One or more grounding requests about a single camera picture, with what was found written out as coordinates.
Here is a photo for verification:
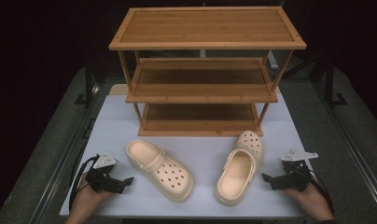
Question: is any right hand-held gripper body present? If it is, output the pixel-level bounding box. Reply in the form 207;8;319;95
280;148;319;191

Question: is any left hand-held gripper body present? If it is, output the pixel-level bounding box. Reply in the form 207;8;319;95
85;150;126;194

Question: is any beige clog shoe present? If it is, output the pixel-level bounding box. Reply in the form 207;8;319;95
125;139;195;203
214;130;265;207

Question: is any three-tier wooden shoe rack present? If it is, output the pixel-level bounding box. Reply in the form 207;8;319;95
108;6;308;138

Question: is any person's left hand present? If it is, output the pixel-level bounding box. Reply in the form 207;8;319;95
70;172;116;218

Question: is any person's right hand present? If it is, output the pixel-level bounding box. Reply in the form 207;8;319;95
283;177;336;222

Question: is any light wooden board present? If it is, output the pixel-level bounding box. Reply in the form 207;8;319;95
109;83;130;96

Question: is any black metal stand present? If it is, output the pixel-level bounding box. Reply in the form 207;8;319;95
324;54;349;109
74;57;101;109

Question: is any white stand foot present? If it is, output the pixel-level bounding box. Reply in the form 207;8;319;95
266;49;280;70

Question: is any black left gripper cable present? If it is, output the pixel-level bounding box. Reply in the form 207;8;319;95
68;154;101;213

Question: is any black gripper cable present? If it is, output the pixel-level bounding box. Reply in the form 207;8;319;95
68;154;101;213
308;169;336;217

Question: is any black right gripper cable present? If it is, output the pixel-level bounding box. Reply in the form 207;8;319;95
308;169;336;217

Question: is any metal floor rail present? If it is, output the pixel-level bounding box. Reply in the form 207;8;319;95
27;82;111;224
311;81;377;206

